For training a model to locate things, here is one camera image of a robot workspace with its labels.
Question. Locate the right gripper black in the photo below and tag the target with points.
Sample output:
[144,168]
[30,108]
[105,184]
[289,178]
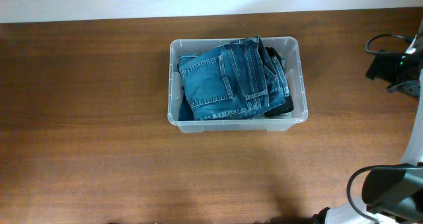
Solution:
[378,67]

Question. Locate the black shorts red grey waistband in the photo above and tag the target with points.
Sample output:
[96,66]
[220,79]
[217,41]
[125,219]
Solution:
[286,105]

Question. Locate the light blue jeans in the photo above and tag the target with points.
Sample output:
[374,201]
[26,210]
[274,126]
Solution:
[281,116]

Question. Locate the dark blue jeans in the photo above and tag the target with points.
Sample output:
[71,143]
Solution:
[233,81]

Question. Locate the teal blue shirt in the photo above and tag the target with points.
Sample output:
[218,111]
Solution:
[185,111]

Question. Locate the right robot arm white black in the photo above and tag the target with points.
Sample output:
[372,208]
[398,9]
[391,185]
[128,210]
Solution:
[389,193]

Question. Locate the clear plastic storage bin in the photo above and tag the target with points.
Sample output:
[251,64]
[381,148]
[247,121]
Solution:
[286,46]

